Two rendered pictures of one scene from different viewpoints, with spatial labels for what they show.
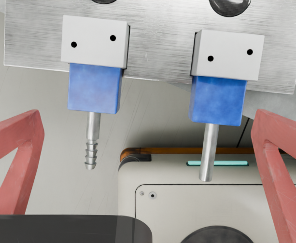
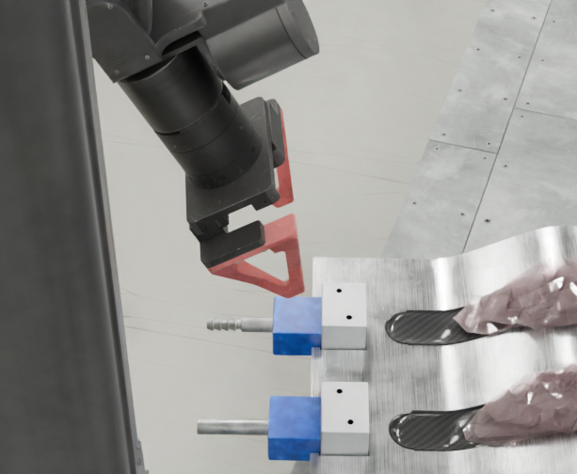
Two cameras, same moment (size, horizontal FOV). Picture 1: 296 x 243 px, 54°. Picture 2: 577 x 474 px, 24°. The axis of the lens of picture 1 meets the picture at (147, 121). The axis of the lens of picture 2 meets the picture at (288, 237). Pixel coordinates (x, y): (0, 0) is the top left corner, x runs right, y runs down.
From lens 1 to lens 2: 0.93 m
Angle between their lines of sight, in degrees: 48
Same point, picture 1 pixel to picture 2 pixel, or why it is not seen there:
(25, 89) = not seen: outside the picture
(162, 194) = not seen: outside the picture
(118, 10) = (379, 339)
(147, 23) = (370, 363)
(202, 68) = (328, 385)
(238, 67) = (333, 414)
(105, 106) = (280, 323)
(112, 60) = (328, 317)
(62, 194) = not seen: outside the picture
